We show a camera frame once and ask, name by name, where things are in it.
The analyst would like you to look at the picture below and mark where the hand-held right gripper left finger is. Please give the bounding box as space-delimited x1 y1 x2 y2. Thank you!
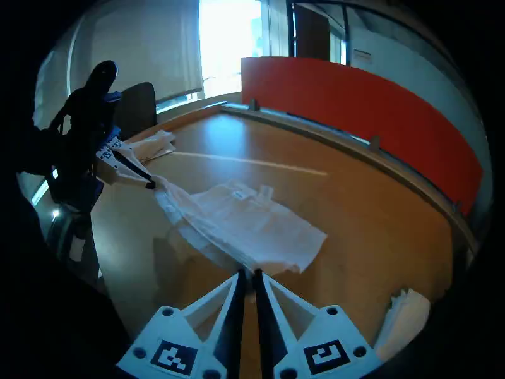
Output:
116 270 248 379

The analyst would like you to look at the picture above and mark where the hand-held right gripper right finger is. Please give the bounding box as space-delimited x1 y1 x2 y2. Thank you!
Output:
252 269 384 379

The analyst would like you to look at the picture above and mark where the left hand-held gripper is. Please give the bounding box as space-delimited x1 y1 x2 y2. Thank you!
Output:
48 59 155 216

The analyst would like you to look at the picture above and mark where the white towel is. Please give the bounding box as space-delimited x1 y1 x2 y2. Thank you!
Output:
151 175 329 275

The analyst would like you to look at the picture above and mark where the heap of white towels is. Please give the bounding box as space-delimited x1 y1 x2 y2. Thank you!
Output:
125 130 177 163

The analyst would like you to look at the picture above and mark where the dark office chair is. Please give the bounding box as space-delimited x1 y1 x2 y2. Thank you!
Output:
113 81 158 141

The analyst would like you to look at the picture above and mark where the stack of white towels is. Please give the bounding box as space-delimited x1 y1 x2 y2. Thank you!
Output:
374 287 432 361

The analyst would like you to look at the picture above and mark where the red desk screen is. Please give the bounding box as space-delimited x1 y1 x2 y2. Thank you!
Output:
220 56 485 255

